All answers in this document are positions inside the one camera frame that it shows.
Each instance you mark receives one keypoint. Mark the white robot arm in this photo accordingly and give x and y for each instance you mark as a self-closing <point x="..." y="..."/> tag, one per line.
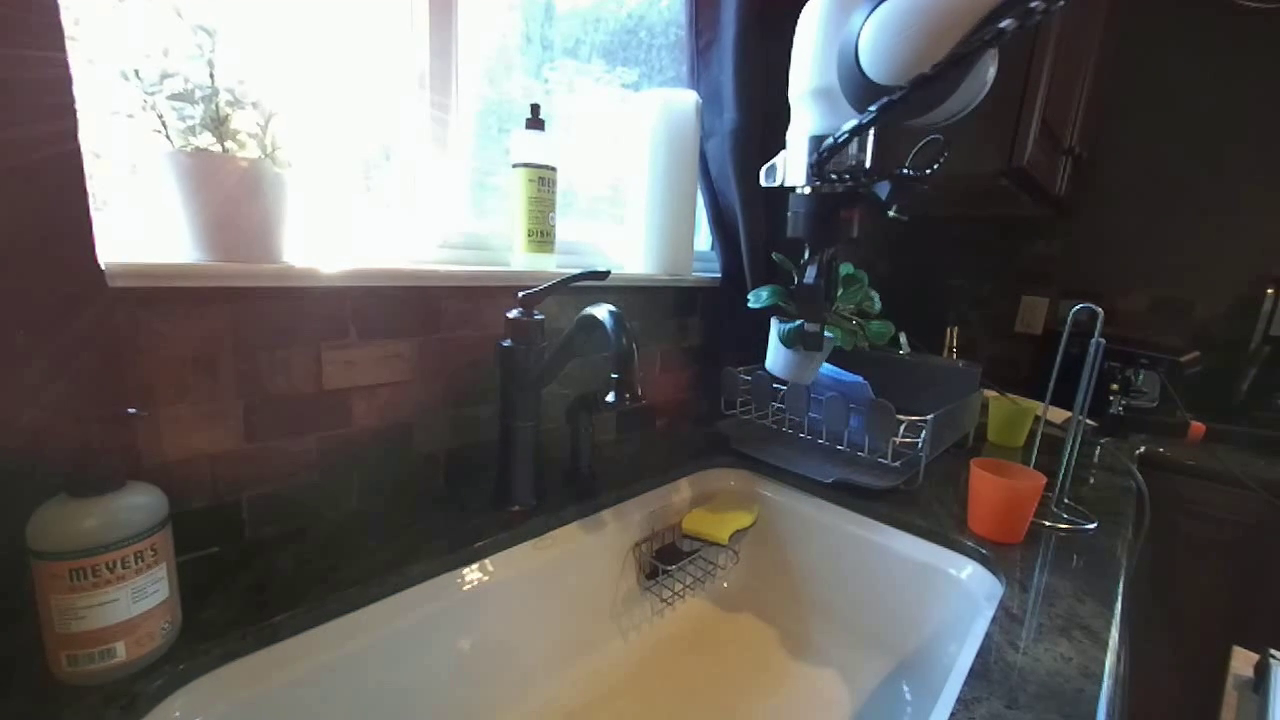
<point x="824" y="64"/>

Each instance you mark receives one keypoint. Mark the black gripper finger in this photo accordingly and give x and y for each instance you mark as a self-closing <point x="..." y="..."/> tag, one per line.
<point x="854" y="272"/>
<point x="802" y="286"/>

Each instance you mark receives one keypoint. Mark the green plastic cup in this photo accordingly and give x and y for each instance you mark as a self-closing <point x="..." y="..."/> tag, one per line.
<point x="1010" y="421"/>

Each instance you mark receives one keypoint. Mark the white appliance corner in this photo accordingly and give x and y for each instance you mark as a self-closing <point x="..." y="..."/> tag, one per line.
<point x="1240" y="681"/>

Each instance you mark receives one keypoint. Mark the dark bronze faucet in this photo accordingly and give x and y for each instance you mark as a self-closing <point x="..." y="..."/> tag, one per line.
<point x="523" y="400"/>

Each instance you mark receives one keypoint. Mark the soap refill jug orange label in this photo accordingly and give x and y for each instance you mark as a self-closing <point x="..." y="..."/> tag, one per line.
<point x="105" y="586"/>

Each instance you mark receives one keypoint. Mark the blue dish in rack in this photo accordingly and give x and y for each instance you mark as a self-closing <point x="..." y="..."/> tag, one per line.
<point x="841" y="400"/>

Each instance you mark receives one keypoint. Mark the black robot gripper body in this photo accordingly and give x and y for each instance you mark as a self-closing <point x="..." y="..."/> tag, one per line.
<point x="841" y="201"/>

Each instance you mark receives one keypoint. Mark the soap bottle yellow label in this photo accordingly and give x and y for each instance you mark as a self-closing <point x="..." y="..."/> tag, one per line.
<point x="535" y="201"/>

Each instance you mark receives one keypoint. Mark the white ceramic sink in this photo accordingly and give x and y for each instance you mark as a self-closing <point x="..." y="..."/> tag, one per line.
<point x="535" y="625"/>

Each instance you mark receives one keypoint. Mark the orange plastic cup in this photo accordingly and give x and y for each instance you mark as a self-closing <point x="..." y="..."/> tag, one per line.
<point x="1004" y="501"/>

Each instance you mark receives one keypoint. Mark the yellow sponge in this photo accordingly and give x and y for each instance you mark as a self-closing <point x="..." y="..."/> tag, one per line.
<point x="720" y="523"/>

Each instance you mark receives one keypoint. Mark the wall light switch plate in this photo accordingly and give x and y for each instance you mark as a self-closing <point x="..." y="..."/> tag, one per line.
<point x="1035" y="317"/>

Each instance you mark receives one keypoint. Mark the white paper towel roll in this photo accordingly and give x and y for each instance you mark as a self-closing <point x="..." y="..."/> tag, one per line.
<point x="674" y="174"/>

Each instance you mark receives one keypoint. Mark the small green plant white pot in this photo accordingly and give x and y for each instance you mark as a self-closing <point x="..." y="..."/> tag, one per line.
<point x="796" y="352"/>

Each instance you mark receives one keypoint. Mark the dark blue curtain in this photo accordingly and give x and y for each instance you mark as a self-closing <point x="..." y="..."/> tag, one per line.
<point x="725" y="134"/>

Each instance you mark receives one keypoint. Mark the small orange tipped tool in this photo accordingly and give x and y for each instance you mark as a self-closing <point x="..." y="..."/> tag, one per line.
<point x="1197" y="431"/>

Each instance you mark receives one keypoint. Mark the large white pot leafy plant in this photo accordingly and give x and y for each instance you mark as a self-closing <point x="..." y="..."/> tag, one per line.
<point x="230" y="201"/>

